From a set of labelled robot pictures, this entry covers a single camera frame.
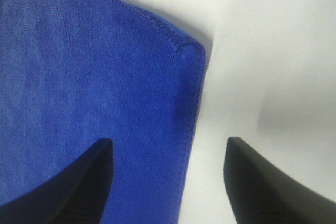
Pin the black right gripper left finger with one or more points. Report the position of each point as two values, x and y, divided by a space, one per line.
78 194

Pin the blue microfibre towel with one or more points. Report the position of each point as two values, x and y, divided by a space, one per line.
75 71

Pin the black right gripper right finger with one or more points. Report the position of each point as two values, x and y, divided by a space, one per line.
259 192

